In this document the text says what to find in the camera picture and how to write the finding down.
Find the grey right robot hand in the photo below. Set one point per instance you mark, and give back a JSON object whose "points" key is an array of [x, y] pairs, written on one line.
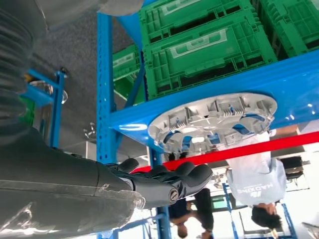
{"points": [[62, 191]]}

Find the green folding crate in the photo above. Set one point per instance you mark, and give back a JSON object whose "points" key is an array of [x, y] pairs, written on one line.
{"points": [[249, 43], [154, 19], [29, 112], [294, 23], [125, 62]]}

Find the standing person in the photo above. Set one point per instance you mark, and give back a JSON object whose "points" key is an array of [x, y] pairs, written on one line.
{"points": [[256, 178]]}

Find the red barrier tape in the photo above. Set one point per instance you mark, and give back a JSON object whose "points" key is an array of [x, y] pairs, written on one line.
{"points": [[274, 145]]}

